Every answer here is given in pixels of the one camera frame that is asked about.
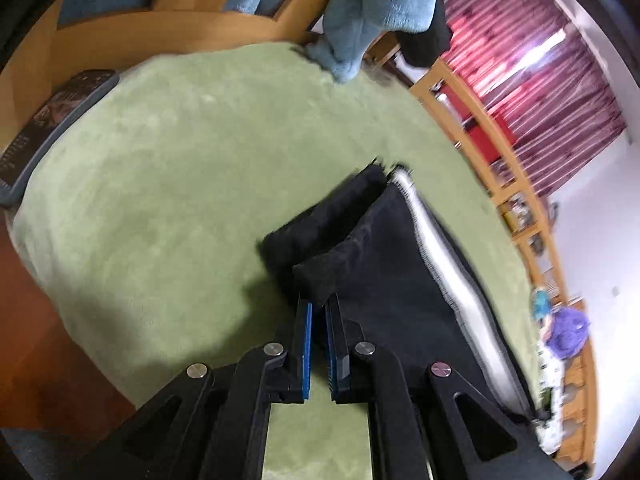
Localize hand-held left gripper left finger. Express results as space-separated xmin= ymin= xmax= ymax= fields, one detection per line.
xmin=75 ymin=296 xmax=314 ymax=480

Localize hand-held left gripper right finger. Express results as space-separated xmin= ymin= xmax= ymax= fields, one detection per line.
xmin=325 ymin=294 xmax=576 ymax=480

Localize black pants with white stripe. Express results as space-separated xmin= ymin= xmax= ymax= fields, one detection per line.
xmin=257 ymin=162 xmax=548 ymax=423

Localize green fleece blanket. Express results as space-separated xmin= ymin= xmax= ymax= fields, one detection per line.
xmin=10 ymin=42 xmax=546 ymax=480

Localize teal patterned cushion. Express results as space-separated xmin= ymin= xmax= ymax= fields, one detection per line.
xmin=531 ymin=287 xmax=553 ymax=323

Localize white patterned cloth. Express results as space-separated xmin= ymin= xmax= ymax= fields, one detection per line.
xmin=536 ymin=342 xmax=567 ymax=457

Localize purple plush cushion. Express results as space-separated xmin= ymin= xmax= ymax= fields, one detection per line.
xmin=547 ymin=307 xmax=591 ymax=361

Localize red chair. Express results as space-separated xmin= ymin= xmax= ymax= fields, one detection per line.
xmin=450 ymin=80 xmax=517 ymax=161

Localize black cloth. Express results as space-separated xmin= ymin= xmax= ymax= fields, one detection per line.
xmin=402 ymin=0 xmax=453 ymax=67

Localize maroon curtains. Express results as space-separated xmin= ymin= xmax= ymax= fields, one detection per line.
xmin=437 ymin=0 xmax=626 ymax=198

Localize dark book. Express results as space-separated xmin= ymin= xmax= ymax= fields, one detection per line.
xmin=0 ymin=70 xmax=121 ymax=206

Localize light blue fleece blanket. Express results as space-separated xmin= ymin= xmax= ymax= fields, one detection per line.
xmin=306 ymin=0 xmax=441 ymax=84

